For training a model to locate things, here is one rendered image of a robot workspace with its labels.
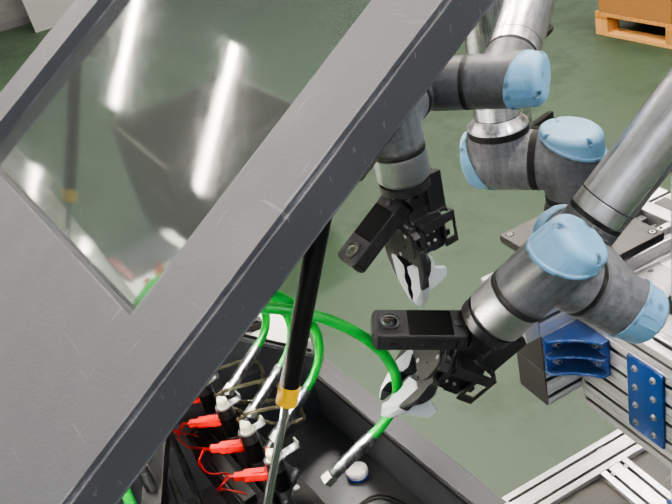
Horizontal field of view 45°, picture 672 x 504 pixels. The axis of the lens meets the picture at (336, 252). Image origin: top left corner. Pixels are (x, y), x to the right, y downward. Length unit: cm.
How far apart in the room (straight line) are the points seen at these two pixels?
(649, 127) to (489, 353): 33
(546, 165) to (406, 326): 67
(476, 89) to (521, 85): 6
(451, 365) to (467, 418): 180
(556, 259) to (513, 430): 188
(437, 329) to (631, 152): 31
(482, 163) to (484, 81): 48
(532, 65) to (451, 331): 37
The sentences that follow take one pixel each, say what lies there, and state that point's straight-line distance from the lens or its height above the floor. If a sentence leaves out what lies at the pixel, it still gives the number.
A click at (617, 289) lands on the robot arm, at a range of 94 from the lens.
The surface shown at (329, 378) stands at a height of 95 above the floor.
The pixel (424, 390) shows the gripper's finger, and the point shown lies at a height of 126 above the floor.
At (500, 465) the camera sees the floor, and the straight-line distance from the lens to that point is 263.
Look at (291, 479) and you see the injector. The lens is 124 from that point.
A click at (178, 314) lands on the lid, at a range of 61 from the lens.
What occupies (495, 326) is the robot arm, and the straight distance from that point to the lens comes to 94.
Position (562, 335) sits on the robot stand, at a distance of 163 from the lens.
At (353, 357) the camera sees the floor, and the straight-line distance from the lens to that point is 313.
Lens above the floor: 192
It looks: 30 degrees down
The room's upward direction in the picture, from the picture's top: 14 degrees counter-clockwise
